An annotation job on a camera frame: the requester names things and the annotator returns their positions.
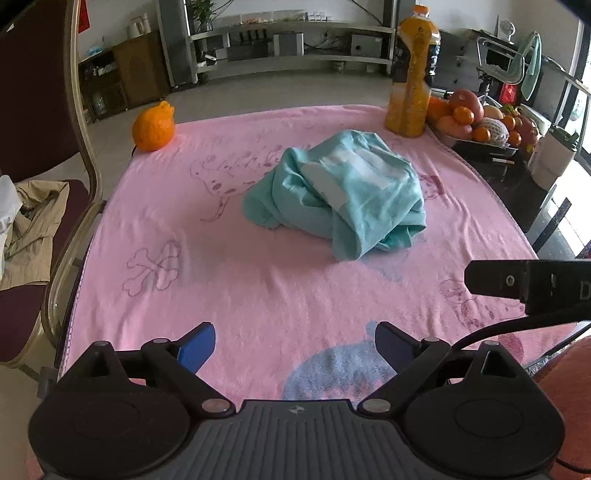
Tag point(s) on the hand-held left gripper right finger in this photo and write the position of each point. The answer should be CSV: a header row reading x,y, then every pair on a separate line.
x,y
390,344

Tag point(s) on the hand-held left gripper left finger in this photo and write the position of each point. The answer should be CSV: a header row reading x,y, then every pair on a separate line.
x,y
199,347

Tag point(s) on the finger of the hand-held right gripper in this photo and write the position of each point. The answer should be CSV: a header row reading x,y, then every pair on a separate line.
x,y
494,279

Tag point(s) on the teal t-shirt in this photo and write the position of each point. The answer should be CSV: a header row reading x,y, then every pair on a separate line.
x,y
351,184

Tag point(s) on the pink printed blanket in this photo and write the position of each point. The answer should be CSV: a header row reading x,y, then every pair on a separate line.
x,y
231,277

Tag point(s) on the cigarette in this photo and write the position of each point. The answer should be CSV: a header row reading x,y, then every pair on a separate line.
x,y
502,161

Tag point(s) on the white tumbler with dark lid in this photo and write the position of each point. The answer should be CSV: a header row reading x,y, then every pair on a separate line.
x,y
549,159

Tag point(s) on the metal fruit tray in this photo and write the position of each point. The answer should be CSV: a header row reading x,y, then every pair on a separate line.
x,y
480,146

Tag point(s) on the pile of fruits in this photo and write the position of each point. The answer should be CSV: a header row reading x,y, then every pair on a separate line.
x,y
480,115

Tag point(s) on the beige jacket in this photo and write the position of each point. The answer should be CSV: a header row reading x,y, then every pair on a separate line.
x,y
39,221

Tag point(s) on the orange juice bottle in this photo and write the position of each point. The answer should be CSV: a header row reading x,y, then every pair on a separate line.
x,y
411,78

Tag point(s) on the green towel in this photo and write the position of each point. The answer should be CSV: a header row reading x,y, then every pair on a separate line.
x,y
532,64

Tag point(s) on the metal office chair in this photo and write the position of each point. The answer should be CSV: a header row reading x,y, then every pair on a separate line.
x,y
498,60

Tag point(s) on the large orange citrus fruit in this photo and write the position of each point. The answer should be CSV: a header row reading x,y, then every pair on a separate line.
x,y
153,127

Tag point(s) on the white cloth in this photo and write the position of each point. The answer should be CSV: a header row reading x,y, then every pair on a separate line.
x,y
7,203

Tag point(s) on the small desk fan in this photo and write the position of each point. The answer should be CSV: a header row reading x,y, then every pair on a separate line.
x,y
506,30

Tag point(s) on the wooden cabinet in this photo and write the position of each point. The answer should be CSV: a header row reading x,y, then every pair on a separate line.
x,y
138,69

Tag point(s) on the grey tv stand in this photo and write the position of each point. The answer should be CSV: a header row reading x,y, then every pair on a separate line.
x,y
295,27

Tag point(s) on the white paper rolls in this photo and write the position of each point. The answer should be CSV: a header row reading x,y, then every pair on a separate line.
x,y
138,25

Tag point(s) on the potted plant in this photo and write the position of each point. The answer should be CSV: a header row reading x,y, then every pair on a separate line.
x,y
203,11

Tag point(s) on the maroon chair with gold frame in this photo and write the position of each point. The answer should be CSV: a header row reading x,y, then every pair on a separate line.
x,y
32,69

